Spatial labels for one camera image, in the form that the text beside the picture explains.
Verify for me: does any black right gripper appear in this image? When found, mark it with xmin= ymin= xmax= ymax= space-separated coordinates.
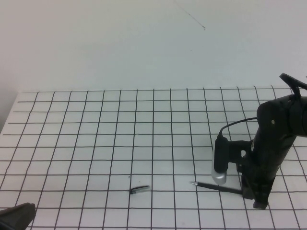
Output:
xmin=236 ymin=152 xmax=288 ymax=210

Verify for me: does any black pen silver tip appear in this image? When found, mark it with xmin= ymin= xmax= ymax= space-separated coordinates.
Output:
xmin=189 ymin=181 xmax=243 ymax=195

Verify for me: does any translucent pen cap black clip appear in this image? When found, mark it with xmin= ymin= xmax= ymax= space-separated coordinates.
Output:
xmin=129 ymin=185 xmax=151 ymax=195

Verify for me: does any black right camera mount bracket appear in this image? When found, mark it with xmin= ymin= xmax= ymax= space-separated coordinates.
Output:
xmin=226 ymin=139 xmax=254 ymax=168

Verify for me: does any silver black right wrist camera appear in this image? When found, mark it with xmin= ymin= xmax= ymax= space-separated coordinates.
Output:
xmin=211 ymin=136 xmax=229 ymax=186

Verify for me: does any black right camera cable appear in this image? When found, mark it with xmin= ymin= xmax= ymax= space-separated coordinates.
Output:
xmin=218 ymin=116 xmax=258 ymax=140

